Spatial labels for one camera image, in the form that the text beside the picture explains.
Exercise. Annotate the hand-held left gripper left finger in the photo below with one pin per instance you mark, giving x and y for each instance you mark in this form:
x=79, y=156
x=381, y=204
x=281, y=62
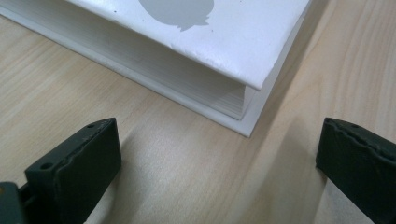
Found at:
x=81, y=168

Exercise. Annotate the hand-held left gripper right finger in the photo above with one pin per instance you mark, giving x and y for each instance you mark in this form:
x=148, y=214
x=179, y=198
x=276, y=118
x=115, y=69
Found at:
x=358, y=161

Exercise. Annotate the white hardcover book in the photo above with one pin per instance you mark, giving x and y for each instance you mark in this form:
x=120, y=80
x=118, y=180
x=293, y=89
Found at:
x=236, y=43

